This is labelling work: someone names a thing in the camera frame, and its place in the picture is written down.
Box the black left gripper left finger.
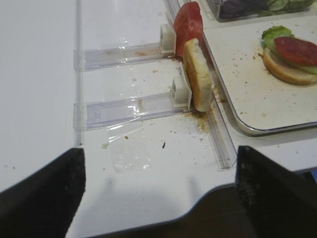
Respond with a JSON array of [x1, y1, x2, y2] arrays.
[[0, 148, 86, 238]]

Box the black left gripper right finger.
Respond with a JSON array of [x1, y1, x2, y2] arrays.
[[235, 146, 317, 238]]

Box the tomato slice on tray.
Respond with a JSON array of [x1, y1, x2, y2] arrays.
[[274, 37, 317, 66]]

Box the upright white bread slice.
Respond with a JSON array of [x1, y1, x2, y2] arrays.
[[183, 38, 212, 112]]

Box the small lettuce leaf on tray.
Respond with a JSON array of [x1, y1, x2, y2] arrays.
[[262, 26, 295, 54]]

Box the green lettuce in container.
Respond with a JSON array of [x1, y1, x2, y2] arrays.
[[258, 0, 315, 16]]

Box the upright tomato slices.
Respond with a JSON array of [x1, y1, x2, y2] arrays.
[[174, 1, 203, 57]]

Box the lower left clear pusher track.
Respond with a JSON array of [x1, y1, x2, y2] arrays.
[[73, 92, 192, 131]]

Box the clear pusher track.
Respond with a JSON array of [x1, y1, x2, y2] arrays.
[[73, 92, 192, 131], [74, 43, 175, 72]]

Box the silver metal tray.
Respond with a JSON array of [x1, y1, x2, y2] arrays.
[[200, 0, 317, 135]]

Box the clear tape patch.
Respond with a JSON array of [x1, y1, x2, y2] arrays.
[[108, 124, 151, 173]]

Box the bottom bun on tray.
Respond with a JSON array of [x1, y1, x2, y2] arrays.
[[263, 47, 317, 86]]

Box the lower white pusher block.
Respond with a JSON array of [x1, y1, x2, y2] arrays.
[[171, 63, 192, 109]]

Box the white pusher block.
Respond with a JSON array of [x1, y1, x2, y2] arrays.
[[171, 63, 192, 109], [159, 24, 176, 54]]

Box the upper left clear pusher track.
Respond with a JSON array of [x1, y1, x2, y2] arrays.
[[74, 43, 175, 72]]

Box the clear plastic container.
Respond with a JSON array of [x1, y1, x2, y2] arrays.
[[207, 0, 315, 21]]

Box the purple cabbage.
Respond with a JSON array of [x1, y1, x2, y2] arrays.
[[218, 0, 266, 20]]

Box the upper white pusher block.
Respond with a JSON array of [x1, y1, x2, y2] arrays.
[[159, 24, 176, 54]]

